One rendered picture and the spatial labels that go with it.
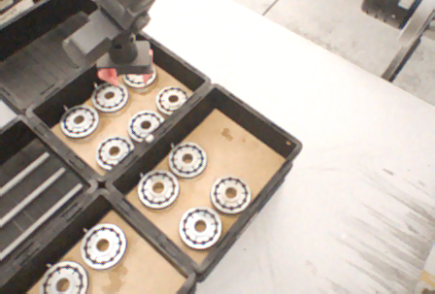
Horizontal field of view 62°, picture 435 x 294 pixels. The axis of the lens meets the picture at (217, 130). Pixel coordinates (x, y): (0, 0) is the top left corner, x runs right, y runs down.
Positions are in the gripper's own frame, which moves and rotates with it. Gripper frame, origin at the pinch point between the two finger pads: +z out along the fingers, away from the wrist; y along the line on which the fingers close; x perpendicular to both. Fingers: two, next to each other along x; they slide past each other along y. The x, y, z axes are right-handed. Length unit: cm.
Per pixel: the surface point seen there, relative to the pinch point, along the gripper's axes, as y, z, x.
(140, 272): -0.8, 23.8, -36.6
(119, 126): -6.8, 23.9, 2.8
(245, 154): 27.4, 23.3, -8.9
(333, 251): 50, 36, -34
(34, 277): -23.8, 22.5, -35.7
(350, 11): 130, 104, 133
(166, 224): 5.5, 23.7, -26.2
